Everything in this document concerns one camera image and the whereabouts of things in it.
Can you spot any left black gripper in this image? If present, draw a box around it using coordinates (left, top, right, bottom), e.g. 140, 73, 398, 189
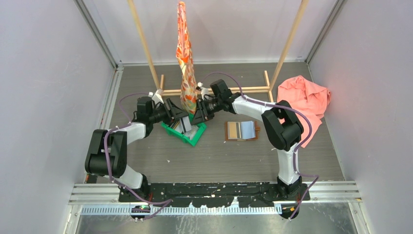
149, 98, 188, 125

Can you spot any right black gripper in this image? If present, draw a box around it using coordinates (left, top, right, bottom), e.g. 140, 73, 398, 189
191, 97, 222, 126

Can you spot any green plastic card bin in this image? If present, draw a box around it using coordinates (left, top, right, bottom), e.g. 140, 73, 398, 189
162, 114, 207, 146

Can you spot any gold black-striped credit card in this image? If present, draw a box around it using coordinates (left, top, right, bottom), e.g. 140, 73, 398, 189
227, 122, 242, 140

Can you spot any brown leather card holder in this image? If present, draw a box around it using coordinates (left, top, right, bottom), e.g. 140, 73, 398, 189
224, 121, 261, 141

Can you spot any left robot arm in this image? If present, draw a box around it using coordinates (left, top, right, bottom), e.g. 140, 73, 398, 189
85, 97, 189, 202

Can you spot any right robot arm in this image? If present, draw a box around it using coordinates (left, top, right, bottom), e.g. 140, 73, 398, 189
191, 79, 304, 200

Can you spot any stack of credit cards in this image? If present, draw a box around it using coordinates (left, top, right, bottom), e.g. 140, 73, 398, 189
168, 118, 199, 140

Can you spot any floral fabric bag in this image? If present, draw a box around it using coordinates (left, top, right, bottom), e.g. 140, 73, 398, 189
176, 1, 197, 114

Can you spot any wooden clothes rack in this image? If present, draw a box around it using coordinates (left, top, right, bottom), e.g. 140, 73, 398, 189
126, 0, 310, 103

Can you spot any pink crumpled cloth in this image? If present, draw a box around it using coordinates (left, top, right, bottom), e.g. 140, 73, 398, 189
277, 76, 331, 148

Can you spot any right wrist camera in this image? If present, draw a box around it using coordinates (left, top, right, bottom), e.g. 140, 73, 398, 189
196, 82, 209, 99

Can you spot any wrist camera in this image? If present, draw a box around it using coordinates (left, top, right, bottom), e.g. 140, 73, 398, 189
148, 89, 164, 105
196, 82, 209, 99

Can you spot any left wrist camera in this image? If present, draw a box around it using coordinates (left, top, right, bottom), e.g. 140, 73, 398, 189
148, 89, 164, 105

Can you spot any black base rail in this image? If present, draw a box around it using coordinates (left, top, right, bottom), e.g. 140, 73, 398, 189
119, 182, 310, 208

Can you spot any aluminium frame rail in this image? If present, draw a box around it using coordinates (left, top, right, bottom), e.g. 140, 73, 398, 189
69, 181, 362, 219

